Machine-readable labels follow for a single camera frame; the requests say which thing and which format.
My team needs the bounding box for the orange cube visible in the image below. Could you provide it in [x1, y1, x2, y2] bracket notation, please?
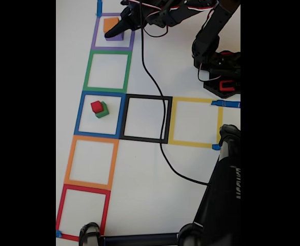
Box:
[103, 17, 122, 35]

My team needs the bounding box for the large purple cube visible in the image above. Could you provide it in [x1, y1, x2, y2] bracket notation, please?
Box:
[105, 28, 125, 42]

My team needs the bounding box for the small red cube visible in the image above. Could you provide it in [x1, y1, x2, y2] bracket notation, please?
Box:
[90, 100, 103, 113]

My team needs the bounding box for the green cube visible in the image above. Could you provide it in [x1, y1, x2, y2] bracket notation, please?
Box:
[95, 101, 110, 119]

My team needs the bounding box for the red table clamp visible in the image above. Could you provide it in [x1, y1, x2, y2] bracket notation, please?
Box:
[219, 80, 235, 92]

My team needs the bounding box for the purple square frame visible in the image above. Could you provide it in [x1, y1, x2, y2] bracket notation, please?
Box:
[90, 12, 136, 51]

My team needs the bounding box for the green square frame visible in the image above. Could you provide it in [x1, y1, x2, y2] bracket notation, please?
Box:
[82, 50, 132, 93]

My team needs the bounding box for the blue square frame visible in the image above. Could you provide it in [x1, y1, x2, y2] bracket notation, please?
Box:
[74, 91, 127, 139]

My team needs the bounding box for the black square frame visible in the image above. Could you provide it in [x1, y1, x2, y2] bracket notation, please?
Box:
[118, 94, 173, 144]

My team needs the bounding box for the black camera cable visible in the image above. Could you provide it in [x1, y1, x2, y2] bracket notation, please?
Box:
[140, 0, 212, 186]

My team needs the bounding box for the yellow square frame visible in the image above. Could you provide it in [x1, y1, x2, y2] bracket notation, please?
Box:
[168, 96, 224, 149]

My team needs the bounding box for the orange square frame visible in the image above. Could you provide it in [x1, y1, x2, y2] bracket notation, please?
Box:
[64, 135, 119, 191]

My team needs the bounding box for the red square frame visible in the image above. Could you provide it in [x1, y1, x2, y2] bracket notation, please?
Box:
[55, 183, 111, 242]

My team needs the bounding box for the black camera tripod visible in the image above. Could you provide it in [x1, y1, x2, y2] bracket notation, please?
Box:
[78, 124, 241, 246]

